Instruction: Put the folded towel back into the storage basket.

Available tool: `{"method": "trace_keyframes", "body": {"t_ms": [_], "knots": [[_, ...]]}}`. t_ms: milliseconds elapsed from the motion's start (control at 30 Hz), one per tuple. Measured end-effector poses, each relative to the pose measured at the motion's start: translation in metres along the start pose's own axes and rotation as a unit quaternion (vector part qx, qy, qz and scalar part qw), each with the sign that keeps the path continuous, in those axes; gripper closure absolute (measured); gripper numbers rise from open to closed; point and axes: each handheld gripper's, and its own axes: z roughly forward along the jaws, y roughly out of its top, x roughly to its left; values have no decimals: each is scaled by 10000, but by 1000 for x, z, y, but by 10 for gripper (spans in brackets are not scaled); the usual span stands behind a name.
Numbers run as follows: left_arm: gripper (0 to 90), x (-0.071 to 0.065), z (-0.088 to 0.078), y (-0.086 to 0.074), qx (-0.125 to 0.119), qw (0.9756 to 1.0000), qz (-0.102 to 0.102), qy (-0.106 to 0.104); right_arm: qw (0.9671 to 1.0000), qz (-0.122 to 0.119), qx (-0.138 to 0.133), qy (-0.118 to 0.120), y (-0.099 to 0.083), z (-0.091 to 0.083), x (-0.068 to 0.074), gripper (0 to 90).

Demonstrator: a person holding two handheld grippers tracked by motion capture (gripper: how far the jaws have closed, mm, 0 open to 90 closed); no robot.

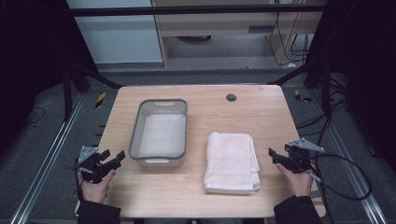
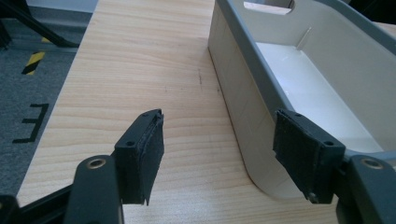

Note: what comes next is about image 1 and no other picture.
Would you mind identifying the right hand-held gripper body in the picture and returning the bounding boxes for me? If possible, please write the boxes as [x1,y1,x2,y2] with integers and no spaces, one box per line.
[281,137,325,175]

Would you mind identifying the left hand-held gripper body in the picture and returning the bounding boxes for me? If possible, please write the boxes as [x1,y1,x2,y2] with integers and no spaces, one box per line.
[76,145,117,185]

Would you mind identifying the person's right hand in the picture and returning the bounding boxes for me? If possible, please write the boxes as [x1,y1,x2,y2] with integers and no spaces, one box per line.
[275,163,317,198]

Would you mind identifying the person's left hand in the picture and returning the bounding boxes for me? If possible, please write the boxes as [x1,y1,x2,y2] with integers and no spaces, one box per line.
[78,169,117,205]

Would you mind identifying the folded pale pink towel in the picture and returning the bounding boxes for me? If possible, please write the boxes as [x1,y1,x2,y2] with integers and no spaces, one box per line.
[203,131,262,196]

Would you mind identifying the grey-rimmed plastic basin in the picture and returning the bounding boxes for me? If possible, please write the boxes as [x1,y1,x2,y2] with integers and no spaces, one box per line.
[128,98,189,169]

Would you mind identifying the black metal stand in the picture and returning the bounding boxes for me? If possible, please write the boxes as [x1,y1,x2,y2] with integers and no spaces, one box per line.
[61,58,124,123]
[266,61,332,119]

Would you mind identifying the dark curtain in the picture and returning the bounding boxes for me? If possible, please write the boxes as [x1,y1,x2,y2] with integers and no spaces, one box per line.
[0,0,98,153]
[305,0,396,171]

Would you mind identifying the white cabinet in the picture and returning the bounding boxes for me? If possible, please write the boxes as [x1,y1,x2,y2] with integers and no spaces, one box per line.
[65,0,164,65]

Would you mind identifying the light wooden desk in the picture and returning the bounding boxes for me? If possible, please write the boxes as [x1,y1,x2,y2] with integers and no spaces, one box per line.
[150,0,329,67]

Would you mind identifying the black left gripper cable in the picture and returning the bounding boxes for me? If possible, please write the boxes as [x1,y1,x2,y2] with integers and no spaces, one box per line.
[72,158,86,202]

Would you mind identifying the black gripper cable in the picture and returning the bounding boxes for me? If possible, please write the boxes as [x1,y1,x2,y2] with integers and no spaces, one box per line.
[72,158,86,202]
[309,152,374,224]

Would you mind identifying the black floor cables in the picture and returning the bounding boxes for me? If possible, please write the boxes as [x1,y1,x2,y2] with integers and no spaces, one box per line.
[294,74,354,138]

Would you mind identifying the metal floor rail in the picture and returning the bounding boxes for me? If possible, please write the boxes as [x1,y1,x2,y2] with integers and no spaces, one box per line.
[310,89,389,224]
[10,92,87,224]

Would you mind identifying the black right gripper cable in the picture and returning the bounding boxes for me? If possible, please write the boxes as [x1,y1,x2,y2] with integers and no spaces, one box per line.
[309,152,374,224]

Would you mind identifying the thin black floor cable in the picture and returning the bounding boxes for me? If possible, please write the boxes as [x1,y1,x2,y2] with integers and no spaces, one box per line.
[22,105,47,127]

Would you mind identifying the black hanging desk cables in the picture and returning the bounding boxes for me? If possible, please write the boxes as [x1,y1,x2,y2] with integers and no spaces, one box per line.
[268,11,311,67]

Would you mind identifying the black horizontal frame bar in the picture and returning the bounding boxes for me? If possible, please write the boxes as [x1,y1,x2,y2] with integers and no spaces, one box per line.
[66,4,327,18]

